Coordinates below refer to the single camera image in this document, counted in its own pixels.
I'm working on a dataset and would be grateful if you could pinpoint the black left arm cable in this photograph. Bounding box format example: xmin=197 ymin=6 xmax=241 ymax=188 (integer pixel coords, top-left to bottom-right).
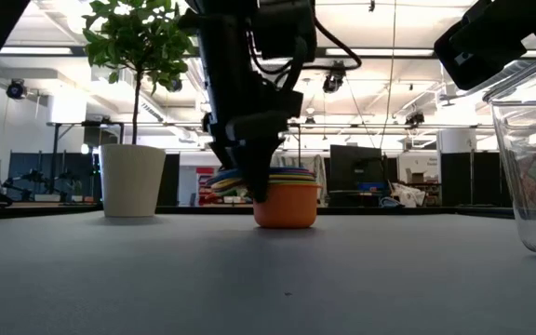
xmin=244 ymin=18 xmax=363 ymax=94

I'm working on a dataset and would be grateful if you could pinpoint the white plant pot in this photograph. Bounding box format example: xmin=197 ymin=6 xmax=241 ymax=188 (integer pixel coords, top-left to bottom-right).
xmin=99 ymin=143 xmax=168 ymax=219

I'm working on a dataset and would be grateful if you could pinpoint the purple measuring cup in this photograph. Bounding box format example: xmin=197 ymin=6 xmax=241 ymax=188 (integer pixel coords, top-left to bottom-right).
xmin=270 ymin=167 xmax=316 ymax=175

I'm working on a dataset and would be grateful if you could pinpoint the blue measuring cup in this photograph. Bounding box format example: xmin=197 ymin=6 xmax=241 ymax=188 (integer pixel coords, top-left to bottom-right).
xmin=206 ymin=167 xmax=246 ymax=186

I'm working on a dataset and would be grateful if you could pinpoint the black ceiling spotlight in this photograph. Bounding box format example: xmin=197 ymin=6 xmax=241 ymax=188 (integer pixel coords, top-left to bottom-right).
xmin=6 ymin=78 xmax=29 ymax=101

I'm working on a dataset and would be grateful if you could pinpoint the white crumpled cloth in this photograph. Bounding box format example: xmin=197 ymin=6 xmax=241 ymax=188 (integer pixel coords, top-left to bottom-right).
xmin=390 ymin=181 xmax=426 ymax=208

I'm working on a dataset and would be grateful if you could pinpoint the black monitor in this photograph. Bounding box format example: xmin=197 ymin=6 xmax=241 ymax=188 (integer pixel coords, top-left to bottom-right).
xmin=328 ymin=143 xmax=386 ymax=206

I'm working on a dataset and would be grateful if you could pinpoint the yellow measuring cup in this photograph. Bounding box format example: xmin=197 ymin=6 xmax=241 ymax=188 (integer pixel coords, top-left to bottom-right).
xmin=210 ymin=175 xmax=318 ymax=191

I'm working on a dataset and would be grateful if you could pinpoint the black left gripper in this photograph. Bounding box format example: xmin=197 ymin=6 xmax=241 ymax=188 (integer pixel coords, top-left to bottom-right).
xmin=201 ymin=90 xmax=304 ymax=204

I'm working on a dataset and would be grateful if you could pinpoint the green measuring cup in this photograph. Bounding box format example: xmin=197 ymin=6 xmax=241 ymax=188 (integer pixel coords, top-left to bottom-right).
xmin=223 ymin=180 xmax=321 ymax=197

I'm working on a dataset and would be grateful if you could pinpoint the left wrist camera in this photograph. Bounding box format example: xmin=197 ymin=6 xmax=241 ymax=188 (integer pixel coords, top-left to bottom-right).
xmin=251 ymin=0 xmax=318 ymax=64

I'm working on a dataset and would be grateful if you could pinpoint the orange measuring cup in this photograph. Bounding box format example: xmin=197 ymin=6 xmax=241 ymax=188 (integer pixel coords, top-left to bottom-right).
xmin=252 ymin=183 xmax=323 ymax=230

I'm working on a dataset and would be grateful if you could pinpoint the black ceiling-hung camera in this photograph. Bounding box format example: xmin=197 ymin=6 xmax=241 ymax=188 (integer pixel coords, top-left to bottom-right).
xmin=322 ymin=60 xmax=347 ymax=94

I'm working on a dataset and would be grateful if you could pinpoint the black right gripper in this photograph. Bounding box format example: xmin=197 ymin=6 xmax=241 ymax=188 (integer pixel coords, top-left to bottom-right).
xmin=434 ymin=0 xmax=536 ymax=91

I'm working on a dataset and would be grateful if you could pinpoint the green leafy plant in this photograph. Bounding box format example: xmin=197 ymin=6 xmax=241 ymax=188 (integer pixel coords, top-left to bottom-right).
xmin=81 ymin=0 xmax=202 ymax=146

